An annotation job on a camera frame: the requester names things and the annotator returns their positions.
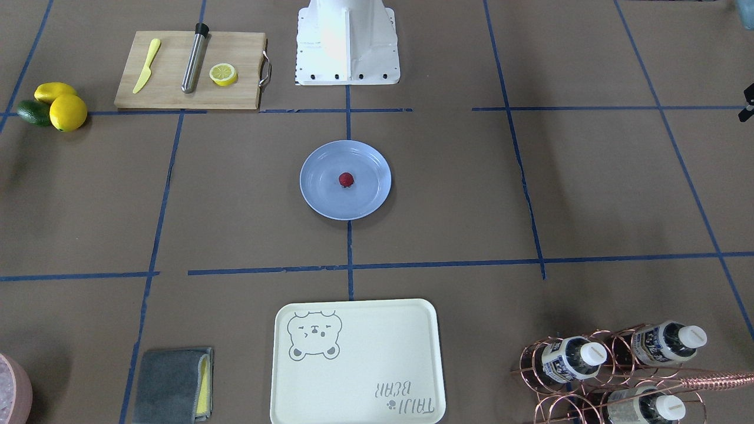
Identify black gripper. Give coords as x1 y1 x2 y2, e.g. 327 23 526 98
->
739 83 754 122

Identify red strawberry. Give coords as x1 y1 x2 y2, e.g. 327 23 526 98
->
338 172 355 188

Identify blue plate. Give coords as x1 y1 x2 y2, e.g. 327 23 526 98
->
299 140 392 221

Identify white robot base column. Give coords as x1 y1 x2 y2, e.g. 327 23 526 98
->
295 1 401 86

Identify dark drink bottle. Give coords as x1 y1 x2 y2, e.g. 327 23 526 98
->
630 320 708 367
603 386 687 423
538 336 609 385

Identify cream bear tray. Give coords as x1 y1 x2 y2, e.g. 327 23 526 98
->
270 299 447 423

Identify wooden cutting board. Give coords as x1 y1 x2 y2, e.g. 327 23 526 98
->
115 31 269 110

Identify lemon half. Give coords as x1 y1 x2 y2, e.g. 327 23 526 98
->
209 64 238 87

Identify yellow plastic knife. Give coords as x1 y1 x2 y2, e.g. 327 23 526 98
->
132 38 161 94

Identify grey folded cloth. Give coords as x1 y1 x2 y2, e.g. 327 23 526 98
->
132 346 214 423

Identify large yellow lemon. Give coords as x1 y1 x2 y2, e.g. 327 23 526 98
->
49 94 88 132

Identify small yellow lemon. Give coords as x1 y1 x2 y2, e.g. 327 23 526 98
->
34 81 78 105

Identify green lime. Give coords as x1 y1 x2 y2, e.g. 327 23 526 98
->
16 100 52 128

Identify pink bowl of ice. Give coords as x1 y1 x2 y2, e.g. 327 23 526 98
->
1 353 33 423

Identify copper wire bottle rack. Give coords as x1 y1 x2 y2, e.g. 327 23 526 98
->
511 324 752 423

